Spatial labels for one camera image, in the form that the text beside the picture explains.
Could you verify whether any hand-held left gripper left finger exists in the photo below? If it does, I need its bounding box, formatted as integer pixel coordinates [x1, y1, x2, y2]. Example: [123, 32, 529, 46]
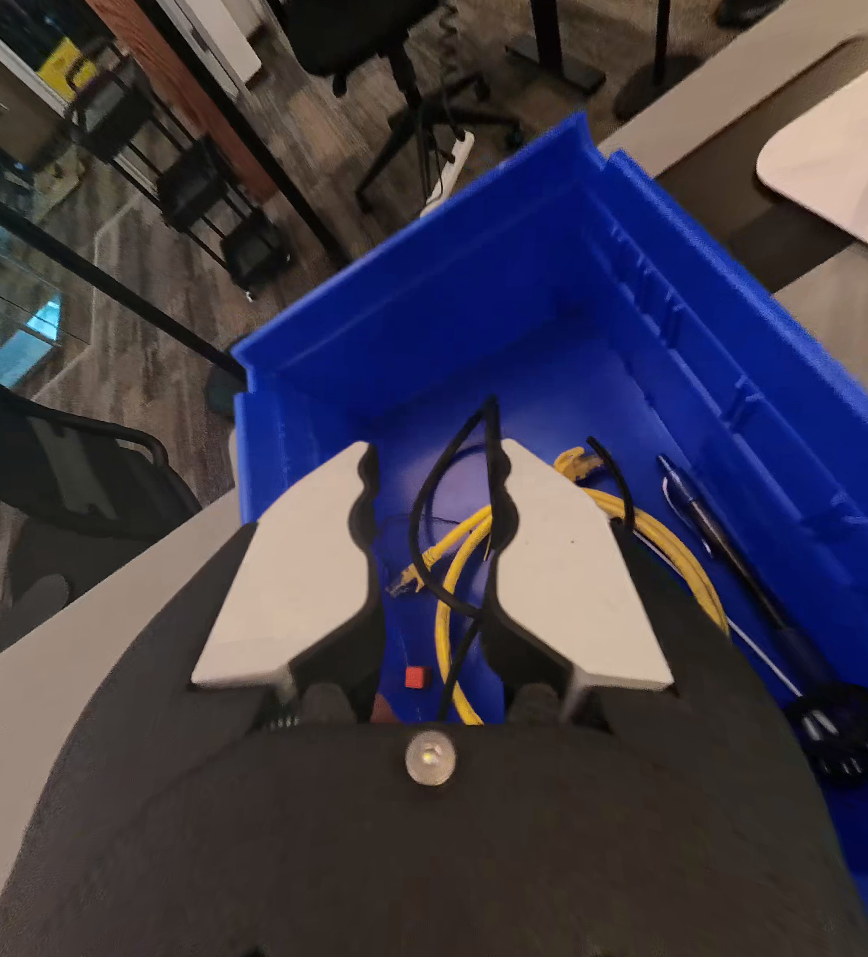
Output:
[190, 441, 386, 722]

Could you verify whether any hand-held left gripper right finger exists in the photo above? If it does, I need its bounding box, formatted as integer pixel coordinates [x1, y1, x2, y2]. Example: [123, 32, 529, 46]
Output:
[482, 437, 676, 722]

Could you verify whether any blue plastic bin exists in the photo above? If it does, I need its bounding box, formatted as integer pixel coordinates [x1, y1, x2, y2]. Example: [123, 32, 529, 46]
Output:
[230, 112, 868, 951]

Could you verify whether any dark ballpoint pen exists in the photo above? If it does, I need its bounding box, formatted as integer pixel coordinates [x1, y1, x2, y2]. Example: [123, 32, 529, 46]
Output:
[657, 455, 839, 692]

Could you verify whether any black office chair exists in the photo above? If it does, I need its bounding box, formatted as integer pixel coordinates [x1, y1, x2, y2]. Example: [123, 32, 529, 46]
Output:
[0, 355, 203, 539]

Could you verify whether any white power strip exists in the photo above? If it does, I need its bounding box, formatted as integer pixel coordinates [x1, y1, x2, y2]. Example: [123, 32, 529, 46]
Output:
[419, 131, 476, 219]

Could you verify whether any white display stand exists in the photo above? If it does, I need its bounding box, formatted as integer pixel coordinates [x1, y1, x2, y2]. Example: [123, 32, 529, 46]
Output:
[755, 37, 868, 272]

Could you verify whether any brown edged desk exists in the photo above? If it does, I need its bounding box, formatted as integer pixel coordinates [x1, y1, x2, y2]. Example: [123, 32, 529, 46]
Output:
[90, 0, 352, 270]

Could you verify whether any black pole stand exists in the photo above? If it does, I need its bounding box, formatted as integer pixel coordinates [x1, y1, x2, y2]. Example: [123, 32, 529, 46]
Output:
[613, 0, 696, 121]

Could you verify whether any black table leg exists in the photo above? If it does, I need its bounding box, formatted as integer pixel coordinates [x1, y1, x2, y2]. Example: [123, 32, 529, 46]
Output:
[505, 0, 607, 94]

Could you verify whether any black mesh swivel chair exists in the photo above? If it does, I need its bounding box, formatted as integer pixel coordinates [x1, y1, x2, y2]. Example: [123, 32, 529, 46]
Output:
[284, 0, 524, 218]

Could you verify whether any yellow network cable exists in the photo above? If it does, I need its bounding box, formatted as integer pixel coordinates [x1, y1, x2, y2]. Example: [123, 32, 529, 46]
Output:
[385, 447, 730, 726]

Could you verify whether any black thin cable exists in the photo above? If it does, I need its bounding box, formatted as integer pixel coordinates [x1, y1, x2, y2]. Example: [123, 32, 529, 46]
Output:
[407, 396, 637, 722]

